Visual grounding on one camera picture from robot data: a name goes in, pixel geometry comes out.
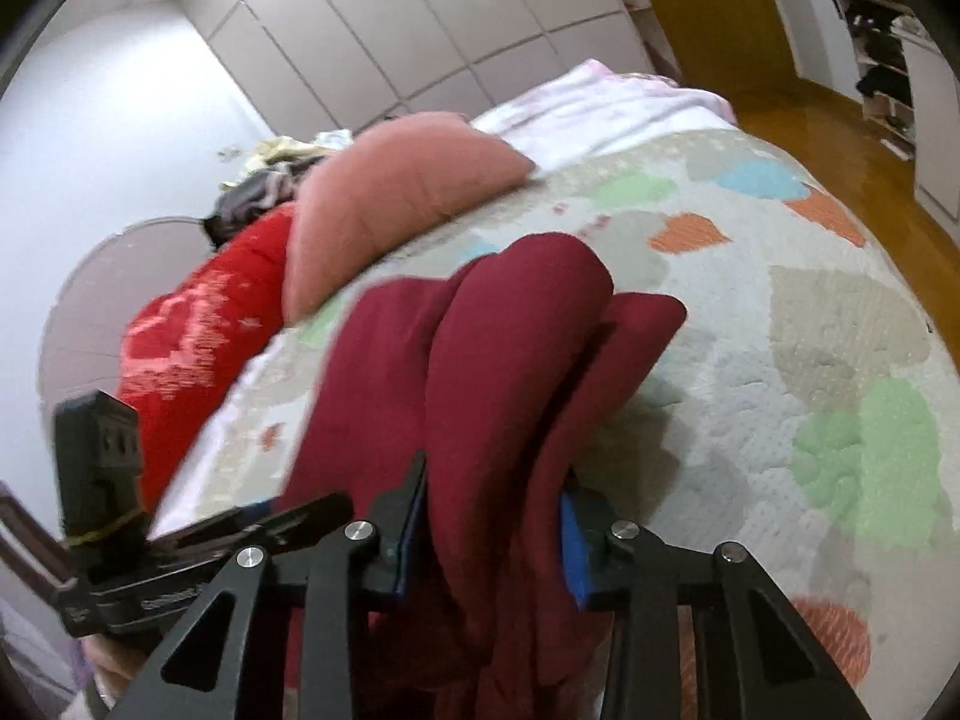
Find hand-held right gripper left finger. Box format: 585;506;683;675
124;450;428;720

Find pink pillow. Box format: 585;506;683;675
283;111;537;323

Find white television cabinet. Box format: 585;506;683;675
896;30;960;222

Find wooden door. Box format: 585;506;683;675
615;0;796;91

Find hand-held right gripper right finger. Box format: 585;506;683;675
559;491;875;720

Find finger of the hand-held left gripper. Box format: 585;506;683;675
146;493;353;552

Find rack with dark clothes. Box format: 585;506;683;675
814;0;923;158

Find person's left hand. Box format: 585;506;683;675
90;634;155;698

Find light purple headboard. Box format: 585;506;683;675
41;217;211;398

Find bed with patchwork quilt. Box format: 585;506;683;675
150;127;960;720

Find glossy white wardrobe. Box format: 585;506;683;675
180;0;653;136

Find red patterned pillow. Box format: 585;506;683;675
120;202;301;511

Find white pink striped blanket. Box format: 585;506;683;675
469;58;740;166

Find dark red garment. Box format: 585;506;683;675
281;232;689;720

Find pile of mixed clothes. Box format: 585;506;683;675
202;131;353;248

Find dark brown wooden board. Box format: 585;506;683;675
0;484;76;593

